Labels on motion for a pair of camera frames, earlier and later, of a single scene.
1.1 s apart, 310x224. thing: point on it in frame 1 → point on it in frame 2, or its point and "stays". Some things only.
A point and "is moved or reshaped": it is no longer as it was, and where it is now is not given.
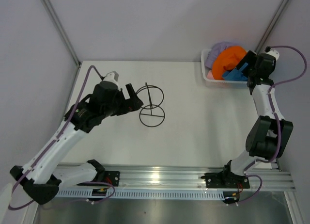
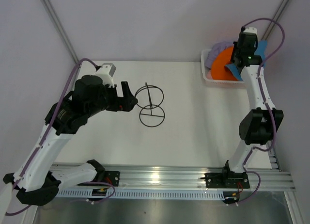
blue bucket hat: [235, 74] is moved or reshaped
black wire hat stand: [151, 114] stays
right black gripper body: [253, 73] → [235, 52]
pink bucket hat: [209, 75] stays
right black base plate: [225, 180] stays
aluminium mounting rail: [177, 176] stays
